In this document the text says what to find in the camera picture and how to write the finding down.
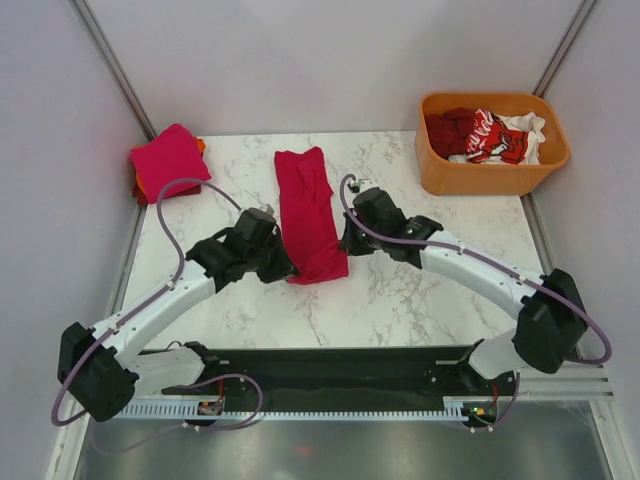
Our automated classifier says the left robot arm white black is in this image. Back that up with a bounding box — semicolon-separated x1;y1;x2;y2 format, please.
58;208;297;422

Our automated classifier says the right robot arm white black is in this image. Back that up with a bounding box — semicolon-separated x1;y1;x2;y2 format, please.
340;176;586;394

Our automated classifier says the orange plastic basket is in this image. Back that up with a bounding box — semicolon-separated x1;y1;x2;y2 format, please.
414;92;571;196

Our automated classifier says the dark red crumpled t shirt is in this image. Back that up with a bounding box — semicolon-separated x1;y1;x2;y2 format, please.
425;108;474;158

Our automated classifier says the folded orange t shirt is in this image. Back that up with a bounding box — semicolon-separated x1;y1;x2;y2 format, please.
194;137;206;154

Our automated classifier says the folded pink t shirt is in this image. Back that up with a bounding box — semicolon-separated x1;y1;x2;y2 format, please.
129;124;212;185

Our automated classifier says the folded dark red t shirt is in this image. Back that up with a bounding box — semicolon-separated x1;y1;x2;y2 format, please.
132;176;201;206

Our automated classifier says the red white printed t shirt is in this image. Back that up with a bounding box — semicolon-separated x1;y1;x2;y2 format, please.
448;108;546;166

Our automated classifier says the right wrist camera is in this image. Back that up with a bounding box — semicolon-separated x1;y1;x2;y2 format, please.
347;178;375;195

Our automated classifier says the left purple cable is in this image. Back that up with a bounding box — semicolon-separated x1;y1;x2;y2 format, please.
51;178;265;456

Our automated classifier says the purple cable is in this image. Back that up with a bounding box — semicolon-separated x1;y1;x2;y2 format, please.
51;178;265;456
339;174;614;432

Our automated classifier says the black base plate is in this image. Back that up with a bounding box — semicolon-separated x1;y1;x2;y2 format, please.
186;342;515;412

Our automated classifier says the grey slotted cable duct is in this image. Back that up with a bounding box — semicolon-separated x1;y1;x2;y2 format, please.
115;396;497;421

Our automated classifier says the right aluminium frame post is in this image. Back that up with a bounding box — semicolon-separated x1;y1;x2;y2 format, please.
532;0;601;98

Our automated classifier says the aluminium frame post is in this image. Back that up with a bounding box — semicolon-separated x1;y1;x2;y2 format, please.
69;0;157;140
532;0;601;98

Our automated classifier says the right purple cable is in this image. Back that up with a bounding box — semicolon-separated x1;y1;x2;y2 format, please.
339;174;614;432

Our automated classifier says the aluminium rail profile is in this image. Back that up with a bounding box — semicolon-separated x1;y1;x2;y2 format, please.
69;357;615;401

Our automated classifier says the left aluminium frame post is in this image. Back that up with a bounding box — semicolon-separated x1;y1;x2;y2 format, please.
69;0;157;140

